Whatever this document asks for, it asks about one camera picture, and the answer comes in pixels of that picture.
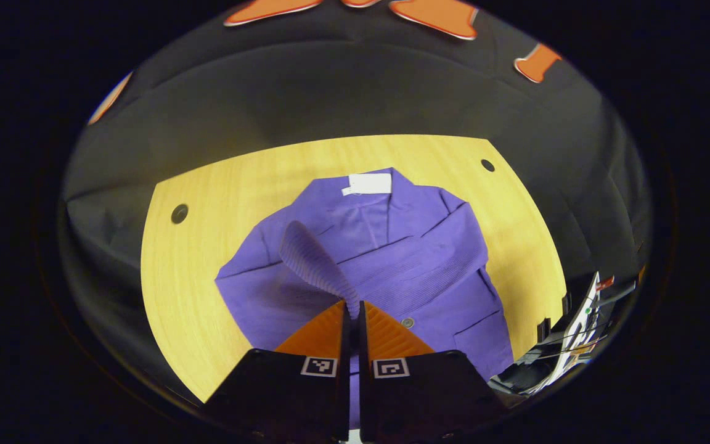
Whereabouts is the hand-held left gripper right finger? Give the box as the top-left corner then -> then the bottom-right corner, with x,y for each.
358,300 -> 510,444

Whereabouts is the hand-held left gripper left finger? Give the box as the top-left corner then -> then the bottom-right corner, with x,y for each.
204,300 -> 353,444

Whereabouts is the purple shirt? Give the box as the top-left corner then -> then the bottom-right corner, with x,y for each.
214,166 -> 515,429

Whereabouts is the white device with cables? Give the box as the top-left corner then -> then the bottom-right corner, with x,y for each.
515,271 -> 618,395

